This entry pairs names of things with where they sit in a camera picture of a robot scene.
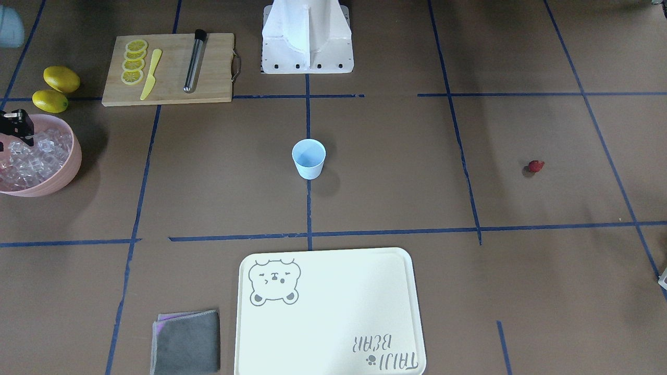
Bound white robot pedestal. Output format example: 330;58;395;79
261;1;354;74

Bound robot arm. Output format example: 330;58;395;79
1;5;35;147

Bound red strawberry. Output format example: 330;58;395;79
527;160;545;173

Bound cream bear tray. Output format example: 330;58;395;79
233;247;427;374

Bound lemon slice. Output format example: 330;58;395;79
125;40;148;53
122;59;145;71
124;49;147;61
120;70;144;85

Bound wooden cutting board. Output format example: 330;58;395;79
102;33;235;107

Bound yellow plastic knife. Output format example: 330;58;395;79
140;49;163;101

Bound pink bowl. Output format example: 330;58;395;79
2;114;82;197

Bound grey folded cloth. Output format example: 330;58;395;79
150;309;220;374

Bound whole yellow lemon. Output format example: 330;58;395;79
32;90;69;114
43;66;81;94

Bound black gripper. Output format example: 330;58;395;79
1;109;35;147

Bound light blue plastic cup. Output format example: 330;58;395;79
291;139;327;180

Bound pile of clear ice cubes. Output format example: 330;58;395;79
1;128;73;191

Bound steel rod with black cap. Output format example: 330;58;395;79
183;29;207;93

